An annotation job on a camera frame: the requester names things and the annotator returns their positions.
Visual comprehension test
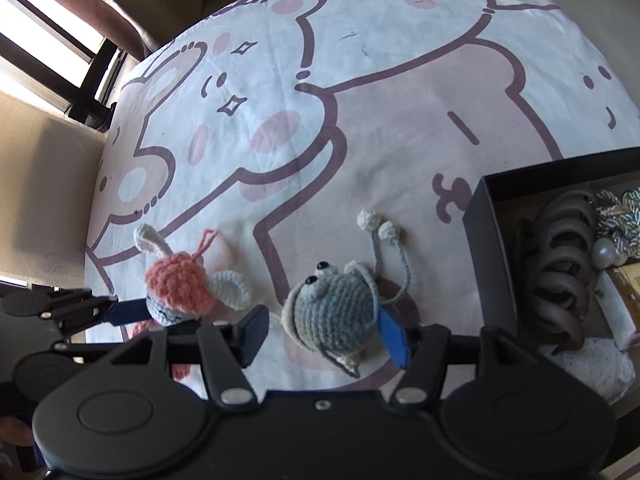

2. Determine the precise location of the striped rope hair scrunchie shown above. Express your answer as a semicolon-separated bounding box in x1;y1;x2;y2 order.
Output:
591;186;640;269

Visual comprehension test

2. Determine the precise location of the black window railing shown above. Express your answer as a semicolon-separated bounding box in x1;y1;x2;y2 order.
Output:
0;0;122;132

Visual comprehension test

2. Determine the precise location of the printed cartoon bed sheet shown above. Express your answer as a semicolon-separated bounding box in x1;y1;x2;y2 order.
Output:
82;0;640;396

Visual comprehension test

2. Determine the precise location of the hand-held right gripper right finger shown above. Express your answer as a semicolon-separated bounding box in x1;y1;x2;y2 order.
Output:
377;306;548;407

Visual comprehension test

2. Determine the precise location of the dark hair claw clip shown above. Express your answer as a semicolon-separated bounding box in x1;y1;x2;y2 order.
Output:
516;190;599;354

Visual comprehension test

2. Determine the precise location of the grey crochet mouse toy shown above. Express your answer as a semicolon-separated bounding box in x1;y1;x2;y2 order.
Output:
281;209;414;379

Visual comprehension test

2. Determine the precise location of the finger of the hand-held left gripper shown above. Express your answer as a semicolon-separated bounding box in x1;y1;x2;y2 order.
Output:
50;337;133;363
29;286;152;334

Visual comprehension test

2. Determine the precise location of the brown and beige curtain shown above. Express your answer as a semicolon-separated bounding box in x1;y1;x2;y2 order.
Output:
15;0;207;60

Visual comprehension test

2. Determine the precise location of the black rectangular box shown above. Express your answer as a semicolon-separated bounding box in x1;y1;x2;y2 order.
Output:
461;146;640;406

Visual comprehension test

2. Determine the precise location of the pink and white crochet toy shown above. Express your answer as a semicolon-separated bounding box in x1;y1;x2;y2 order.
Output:
132;223;255;326

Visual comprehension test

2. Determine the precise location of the yellow tissue packet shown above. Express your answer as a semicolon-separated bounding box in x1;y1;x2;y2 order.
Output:
597;264;640;351

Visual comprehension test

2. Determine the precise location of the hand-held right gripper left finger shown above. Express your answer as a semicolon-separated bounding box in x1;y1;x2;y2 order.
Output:
105;304;272;408

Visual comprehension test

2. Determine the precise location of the white fluffy towel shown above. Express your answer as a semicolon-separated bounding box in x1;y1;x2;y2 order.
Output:
547;336;637;405

